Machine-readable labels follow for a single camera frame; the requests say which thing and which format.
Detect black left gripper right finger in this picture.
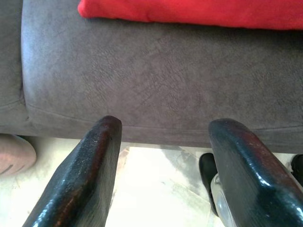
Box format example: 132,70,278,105
208,118,303,227

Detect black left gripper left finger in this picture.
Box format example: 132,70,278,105
23,115,123,227

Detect pink cat face pillow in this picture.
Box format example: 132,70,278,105
0,134,37,176

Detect red pillow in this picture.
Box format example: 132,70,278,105
77,0,303,31

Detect brown suede sofa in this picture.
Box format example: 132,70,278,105
0,0,303,154

